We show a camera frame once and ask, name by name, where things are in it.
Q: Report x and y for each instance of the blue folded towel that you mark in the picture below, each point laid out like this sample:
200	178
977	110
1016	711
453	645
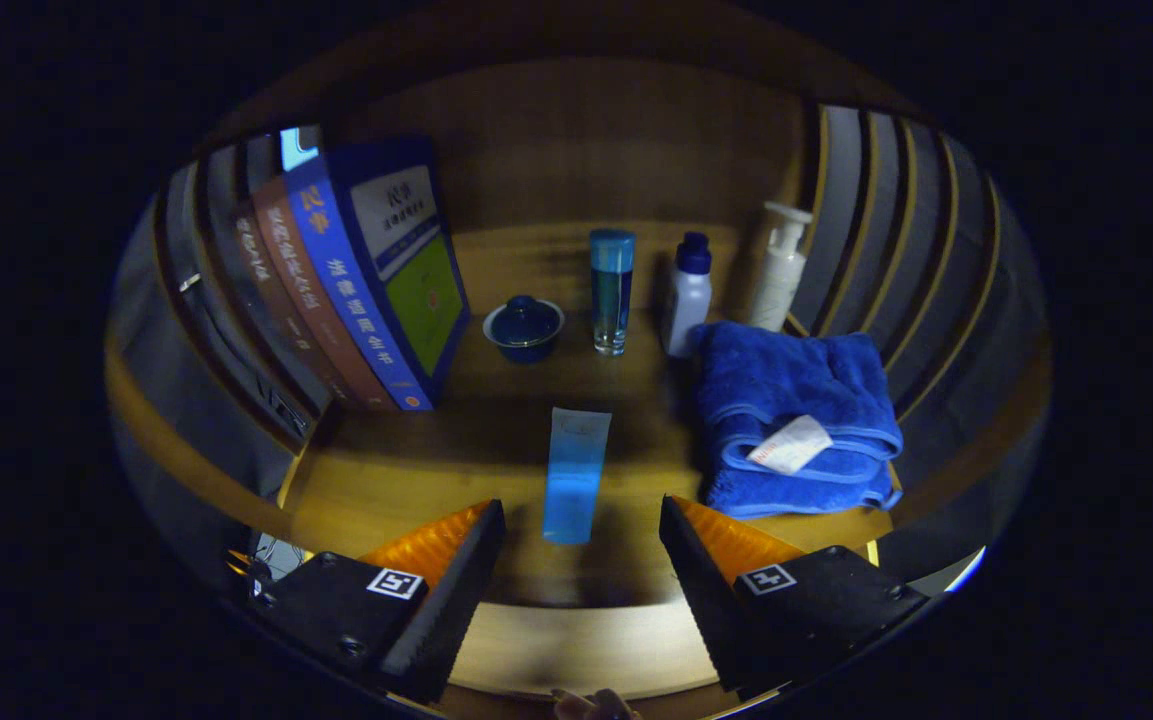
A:
786	385

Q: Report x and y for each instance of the white pump bottle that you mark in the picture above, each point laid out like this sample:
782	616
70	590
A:
776	280

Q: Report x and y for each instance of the blue cosmetic tube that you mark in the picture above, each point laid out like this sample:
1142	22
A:
576	480

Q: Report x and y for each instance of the dark brown book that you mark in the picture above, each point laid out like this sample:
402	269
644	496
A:
271	300

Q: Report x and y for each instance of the blue lidded teacup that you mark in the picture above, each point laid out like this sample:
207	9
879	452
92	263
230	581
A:
524	330

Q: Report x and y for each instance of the blue book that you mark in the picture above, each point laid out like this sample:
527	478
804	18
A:
406	270

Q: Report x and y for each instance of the reddish brown book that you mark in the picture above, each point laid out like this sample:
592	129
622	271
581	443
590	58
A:
311	290

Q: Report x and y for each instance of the teal glass bottle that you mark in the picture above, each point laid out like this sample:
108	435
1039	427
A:
612	295

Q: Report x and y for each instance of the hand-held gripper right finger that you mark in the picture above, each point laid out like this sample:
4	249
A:
711	600

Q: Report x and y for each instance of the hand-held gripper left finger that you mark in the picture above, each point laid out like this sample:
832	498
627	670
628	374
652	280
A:
456	610

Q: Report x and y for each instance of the wooden cabinet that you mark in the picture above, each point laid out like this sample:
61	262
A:
576	150

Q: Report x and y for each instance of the white bottle with blue cap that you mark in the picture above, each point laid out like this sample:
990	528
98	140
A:
686	305

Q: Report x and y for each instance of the wooden countertop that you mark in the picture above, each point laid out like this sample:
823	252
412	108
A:
406	480

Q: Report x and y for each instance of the metal clip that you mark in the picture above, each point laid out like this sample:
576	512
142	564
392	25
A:
190	282

